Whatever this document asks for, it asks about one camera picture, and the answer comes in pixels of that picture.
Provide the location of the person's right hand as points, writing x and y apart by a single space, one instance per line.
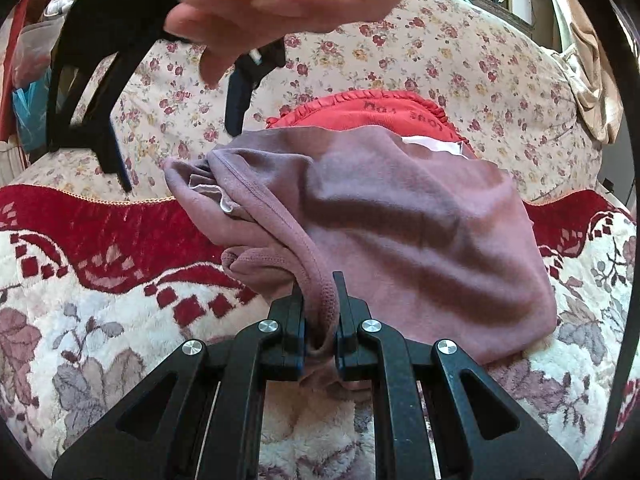
300 5

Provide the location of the mauve pink small shirt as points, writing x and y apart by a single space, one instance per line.
400 240

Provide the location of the blue plastic bag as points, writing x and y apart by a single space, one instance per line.
30 120

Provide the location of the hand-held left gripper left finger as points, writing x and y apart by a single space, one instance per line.
290 330

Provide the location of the clear plastic bag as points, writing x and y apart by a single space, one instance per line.
32 50

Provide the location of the plush red-bordered leaf seat cover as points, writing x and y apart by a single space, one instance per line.
100 320

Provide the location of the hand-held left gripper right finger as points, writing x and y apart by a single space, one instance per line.
347 330

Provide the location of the red ruffled pillow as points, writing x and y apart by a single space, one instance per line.
360 115

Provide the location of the beige cloth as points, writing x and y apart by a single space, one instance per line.
595 85

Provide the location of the red chair frame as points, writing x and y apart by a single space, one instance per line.
10 60

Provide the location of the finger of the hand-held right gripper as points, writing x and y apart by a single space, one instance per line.
117 152
237 105

